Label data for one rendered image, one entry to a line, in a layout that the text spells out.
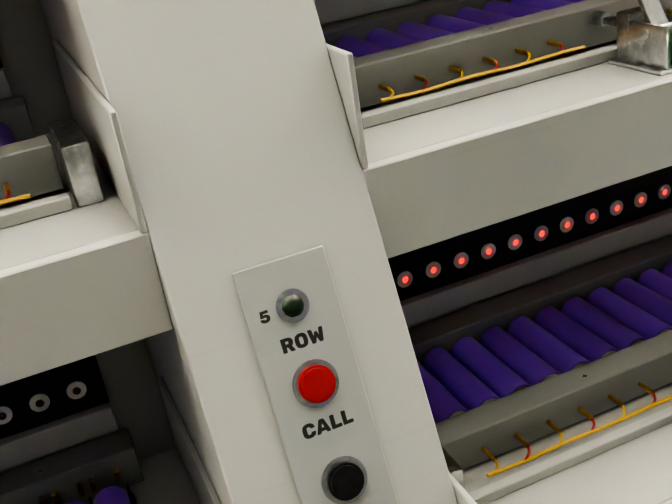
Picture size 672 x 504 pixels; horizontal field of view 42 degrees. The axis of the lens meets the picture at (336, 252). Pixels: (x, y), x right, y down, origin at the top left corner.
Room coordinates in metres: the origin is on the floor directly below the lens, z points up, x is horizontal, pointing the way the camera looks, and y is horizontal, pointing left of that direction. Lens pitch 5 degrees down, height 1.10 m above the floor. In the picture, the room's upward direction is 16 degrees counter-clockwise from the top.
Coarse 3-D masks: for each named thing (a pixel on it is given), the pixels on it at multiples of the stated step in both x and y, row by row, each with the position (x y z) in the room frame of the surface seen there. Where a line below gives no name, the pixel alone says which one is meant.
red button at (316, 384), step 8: (312, 368) 0.36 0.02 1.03; (320, 368) 0.36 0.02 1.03; (328, 368) 0.36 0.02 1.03; (304, 376) 0.36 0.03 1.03; (312, 376) 0.36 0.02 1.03; (320, 376) 0.36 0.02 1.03; (328, 376) 0.36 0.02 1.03; (304, 384) 0.36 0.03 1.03; (312, 384) 0.36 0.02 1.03; (320, 384) 0.36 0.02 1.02; (328, 384) 0.36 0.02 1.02; (304, 392) 0.35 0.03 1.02; (312, 392) 0.36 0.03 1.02; (320, 392) 0.36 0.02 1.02; (328, 392) 0.36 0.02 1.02; (312, 400) 0.36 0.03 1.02; (320, 400) 0.36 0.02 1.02
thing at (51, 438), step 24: (96, 408) 0.50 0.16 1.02; (168, 408) 0.48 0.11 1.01; (24, 432) 0.48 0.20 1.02; (48, 432) 0.48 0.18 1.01; (72, 432) 0.49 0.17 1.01; (96, 432) 0.50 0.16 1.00; (0, 456) 0.48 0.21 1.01; (24, 456) 0.48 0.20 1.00; (168, 456) 0.51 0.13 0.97; (192, 456) 0.43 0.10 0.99; (144, 480) 0.49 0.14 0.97; (168, 480) 0.49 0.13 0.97; (192, 480) 0.47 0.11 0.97
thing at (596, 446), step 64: (640, 192) 0.60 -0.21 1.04; (448, 256) 0.56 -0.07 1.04; (512, 256) 0.58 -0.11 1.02; (576, 256) 0.59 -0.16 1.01; (640, 256) 0.59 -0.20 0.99; (448, 320) 0.56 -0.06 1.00; (512, 320) 0.56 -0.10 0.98; (576, 320) 0.55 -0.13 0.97; (640, 320) 0.53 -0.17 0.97; (448, 384) 0.51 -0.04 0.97; (512, 384) 0.49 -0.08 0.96; (576, 384) 0.47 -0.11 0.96; (640, 384) 0.48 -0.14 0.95; (448, 448) 0.44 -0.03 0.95; (512, 448) 0.46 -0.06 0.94; (576, 448) 0.45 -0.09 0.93; (640, 448) 0.45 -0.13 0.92
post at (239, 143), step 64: (64, 0) 0.39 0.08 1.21; (128, 0) 0.35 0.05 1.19; (192, 0) 0.36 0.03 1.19; (256, 0) 0.37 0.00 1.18; (128, 64) 0.35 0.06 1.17; (192, 64) 0.36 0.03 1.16; (256, 64) 0.37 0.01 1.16; (320, 64) 0.37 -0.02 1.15; (128, 128) 0.35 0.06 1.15; (192, 128) 0.36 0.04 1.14; (256, 128) 0.36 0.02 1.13; (320, 128) 0.37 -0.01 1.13; (192, 192) 0.36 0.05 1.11; (256, 192) 0.36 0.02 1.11; (320, 192) 0.37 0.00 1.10; (192, 256) 0.35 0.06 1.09; (256, 256) 0.36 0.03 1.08; (384, 256) 0.38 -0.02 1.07; (192, 320) 0.35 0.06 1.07; (384, 320) 0.37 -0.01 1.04; (192, 384) 0.36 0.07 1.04; (256, 384) 0.36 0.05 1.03; (384, 384) 0.37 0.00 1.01; (256, 448) 0.35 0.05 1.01; (384, 448) 0.37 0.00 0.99
